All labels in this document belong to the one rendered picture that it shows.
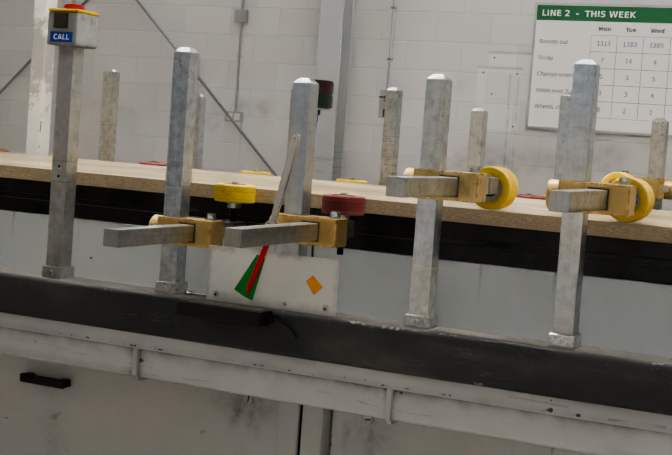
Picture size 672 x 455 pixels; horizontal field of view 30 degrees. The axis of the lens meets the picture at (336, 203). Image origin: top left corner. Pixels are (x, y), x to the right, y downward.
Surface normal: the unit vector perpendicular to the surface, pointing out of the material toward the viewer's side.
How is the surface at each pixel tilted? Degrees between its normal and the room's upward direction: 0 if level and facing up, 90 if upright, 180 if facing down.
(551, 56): 90
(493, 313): 90
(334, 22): 90
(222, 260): 90
